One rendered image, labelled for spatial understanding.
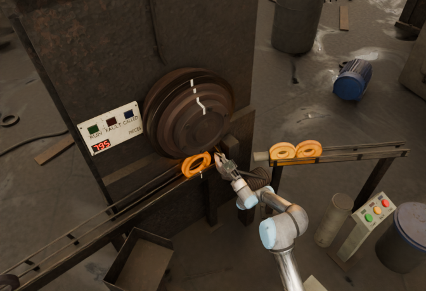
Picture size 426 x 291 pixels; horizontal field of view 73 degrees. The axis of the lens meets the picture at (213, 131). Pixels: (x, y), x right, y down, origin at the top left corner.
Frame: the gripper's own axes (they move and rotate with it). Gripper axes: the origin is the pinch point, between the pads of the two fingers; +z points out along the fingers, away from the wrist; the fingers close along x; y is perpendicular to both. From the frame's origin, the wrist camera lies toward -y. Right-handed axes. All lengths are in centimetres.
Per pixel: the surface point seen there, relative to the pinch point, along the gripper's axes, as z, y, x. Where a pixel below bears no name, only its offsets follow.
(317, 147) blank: -29, 11, -50
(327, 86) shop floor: 35, -90, -197
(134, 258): -24, -8, 64
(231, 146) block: -1.6, 5.0, -8.7
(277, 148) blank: -16.6, 6.4, -31.6
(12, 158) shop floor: 130, -122, 122
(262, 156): -14.0, -1.7, -24.6
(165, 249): -29, -6, 49
